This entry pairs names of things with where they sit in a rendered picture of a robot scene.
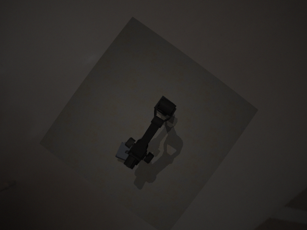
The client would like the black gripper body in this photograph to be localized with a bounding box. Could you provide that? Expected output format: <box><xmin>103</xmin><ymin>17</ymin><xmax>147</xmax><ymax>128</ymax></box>
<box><xmin>125</xmin><ymin>138</ymin><xmax>154</xmax><ymax>163</ymax></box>

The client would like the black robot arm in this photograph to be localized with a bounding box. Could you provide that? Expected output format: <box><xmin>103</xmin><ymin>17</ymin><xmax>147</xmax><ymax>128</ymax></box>
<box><xmin>124</xmin><ymin>98</ymin><xmax>176</xmax><ymax>170</ymax></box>

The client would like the grey sloped panel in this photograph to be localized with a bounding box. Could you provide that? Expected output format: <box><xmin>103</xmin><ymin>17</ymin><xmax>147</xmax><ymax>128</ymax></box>
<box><xmin>116</xmin><ymin>142</ymin><xmax>132</xmax><ymax>161</ymax></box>

